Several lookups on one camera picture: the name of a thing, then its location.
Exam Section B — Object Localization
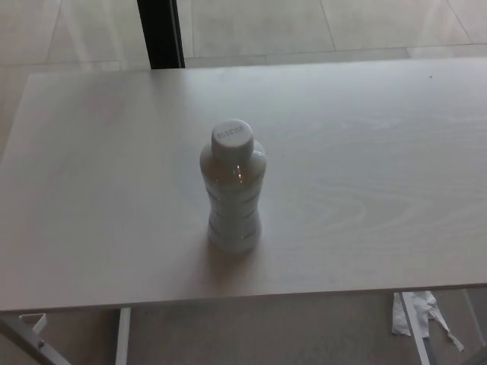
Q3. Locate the black vertical pillar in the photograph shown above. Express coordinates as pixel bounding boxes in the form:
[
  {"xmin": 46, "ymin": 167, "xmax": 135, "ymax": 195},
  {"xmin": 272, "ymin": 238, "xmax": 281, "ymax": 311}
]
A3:
[{"xmin": 136, "ymin": 0, "xmax": 186, "ymax": 70}]

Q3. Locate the torn white paper scrap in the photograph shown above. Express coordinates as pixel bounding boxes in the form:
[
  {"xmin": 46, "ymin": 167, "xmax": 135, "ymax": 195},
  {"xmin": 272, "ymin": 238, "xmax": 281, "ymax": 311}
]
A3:
[{"xmin": 391, "ymin": 290, "xmax": 466, "ymax": 351}]

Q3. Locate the white metal table bracket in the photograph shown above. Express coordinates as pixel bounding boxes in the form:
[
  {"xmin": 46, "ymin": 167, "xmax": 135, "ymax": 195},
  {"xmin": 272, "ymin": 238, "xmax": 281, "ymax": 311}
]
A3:
[{"xmin": 18, "ymin": 312, "xmax": 48, "ymax": 338}]

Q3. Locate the white slanted table leg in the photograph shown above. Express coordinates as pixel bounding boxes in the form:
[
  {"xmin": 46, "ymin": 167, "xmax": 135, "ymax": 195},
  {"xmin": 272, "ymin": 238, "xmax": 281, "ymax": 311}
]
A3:
[{"xmin": 398, "ymin": 291, "xmax": 435, "ymax": 365}]

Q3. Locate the white plastic bottle with cap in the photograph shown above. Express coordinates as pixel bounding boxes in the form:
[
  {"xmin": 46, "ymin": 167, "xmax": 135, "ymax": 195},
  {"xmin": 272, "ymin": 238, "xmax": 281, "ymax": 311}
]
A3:
[{"xmin": 198, "ymin": 119, "xmax": 269, "ymax": 253}]

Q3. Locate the grey diagonal table brace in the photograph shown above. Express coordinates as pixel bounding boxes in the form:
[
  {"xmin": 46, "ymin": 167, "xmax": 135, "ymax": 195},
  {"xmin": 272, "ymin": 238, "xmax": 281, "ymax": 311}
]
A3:
[{"xmin": 0, "ymin": 315, "xmax": 73, "ymax": 365}]

